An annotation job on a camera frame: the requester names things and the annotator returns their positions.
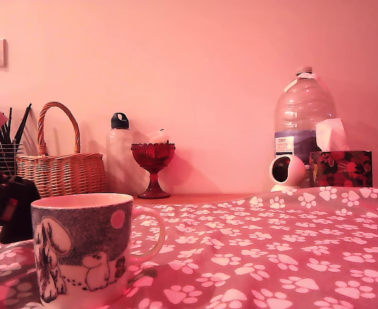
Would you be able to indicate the white tissue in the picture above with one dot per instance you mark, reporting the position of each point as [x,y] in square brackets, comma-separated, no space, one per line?
[327,135]

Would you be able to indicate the large clear water bottle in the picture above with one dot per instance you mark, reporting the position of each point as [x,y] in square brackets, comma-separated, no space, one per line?
[304,106]

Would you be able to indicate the cartoon print ceramic mug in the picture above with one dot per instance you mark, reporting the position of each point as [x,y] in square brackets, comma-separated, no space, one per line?
[87,225]

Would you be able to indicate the paw print cloth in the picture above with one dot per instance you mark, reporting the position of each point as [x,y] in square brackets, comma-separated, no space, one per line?
[272,257]

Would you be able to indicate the white candle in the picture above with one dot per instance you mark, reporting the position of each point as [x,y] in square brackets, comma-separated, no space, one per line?
[158,136]

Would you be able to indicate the small white round camera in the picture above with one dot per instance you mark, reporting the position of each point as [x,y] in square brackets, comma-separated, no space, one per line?
[296,170]

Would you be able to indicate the floral tissue box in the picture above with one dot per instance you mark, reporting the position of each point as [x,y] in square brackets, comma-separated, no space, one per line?
[341,167]

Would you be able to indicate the white bottle with black cap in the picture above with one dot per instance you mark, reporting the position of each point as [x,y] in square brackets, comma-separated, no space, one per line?
[118,151]

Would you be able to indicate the thin black chopstick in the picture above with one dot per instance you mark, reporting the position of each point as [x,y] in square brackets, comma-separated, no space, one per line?
[22,124]
[9,125]

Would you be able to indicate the red glass goblet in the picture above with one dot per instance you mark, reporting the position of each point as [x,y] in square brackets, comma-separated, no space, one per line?
[154,157]

